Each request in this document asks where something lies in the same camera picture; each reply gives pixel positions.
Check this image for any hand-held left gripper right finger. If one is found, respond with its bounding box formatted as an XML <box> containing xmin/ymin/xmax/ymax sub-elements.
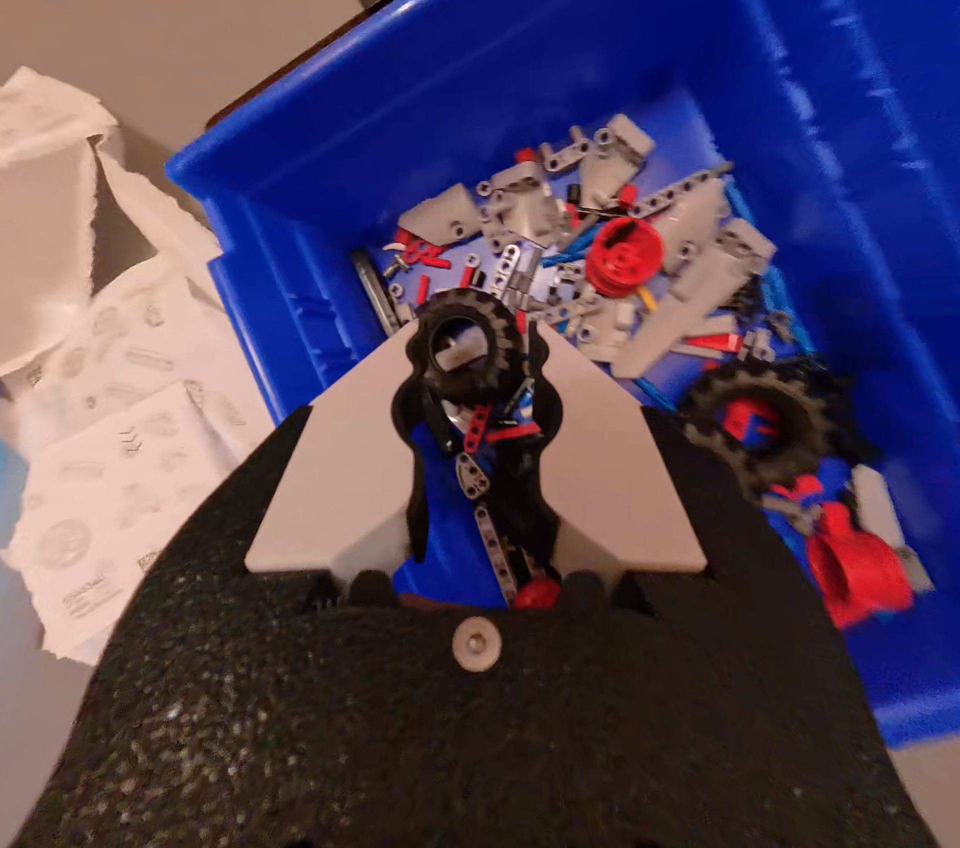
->
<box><xmin>522</xmin><ymin>321</ymin><xmax>710</xmax><ymax>584</ymax></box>

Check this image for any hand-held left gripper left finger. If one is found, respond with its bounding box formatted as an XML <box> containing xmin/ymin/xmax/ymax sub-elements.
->
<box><xmin>244</xmin><ymin>335</ymin><xmax>430</xmax><ymax>584</ymax></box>

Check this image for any blue plastic bin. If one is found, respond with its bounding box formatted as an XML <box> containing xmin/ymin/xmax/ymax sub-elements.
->
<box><xmin>165</xmin><ymin>0</ymin><xmax>960</xmax><ymax>747</ymax></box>

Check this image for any red toy wheel hub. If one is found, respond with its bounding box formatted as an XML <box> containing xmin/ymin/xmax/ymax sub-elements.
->
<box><xmin>808</xmin><ymin>501</ymin><xmax>918</xmax><ymax>630</ymax></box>
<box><xmin>585</xmin><ymin>216</ymin><xmax>667</xmax><ymax>299</ymax></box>

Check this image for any printed white paper bag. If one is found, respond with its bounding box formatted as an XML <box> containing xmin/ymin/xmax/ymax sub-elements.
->
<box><xmin>0</xmin><ymin>255</ymin><xmax>277</xmax><ymax>665</ymax></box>

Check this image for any pile of toy building parts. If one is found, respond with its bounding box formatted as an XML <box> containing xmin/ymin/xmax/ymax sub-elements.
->
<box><xmin>352</xmin><ymin>113</ymin><xmax>935</xmax><ymax>609</ymax></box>

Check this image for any torn white paper bag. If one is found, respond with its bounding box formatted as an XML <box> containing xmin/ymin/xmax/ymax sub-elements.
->
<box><xmin>0</xmin><ymin>66</ymin><xmax>226</xmax><ymax>376</ymax></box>

